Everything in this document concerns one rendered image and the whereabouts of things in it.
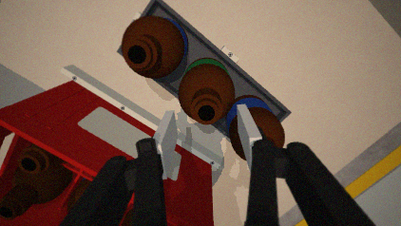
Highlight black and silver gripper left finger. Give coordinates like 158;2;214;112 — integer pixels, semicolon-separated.
59;110;178;226

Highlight grey rectangular tray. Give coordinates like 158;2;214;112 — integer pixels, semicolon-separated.
139;0;292;139

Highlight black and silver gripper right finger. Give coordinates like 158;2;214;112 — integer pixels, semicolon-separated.
237;104;376;226

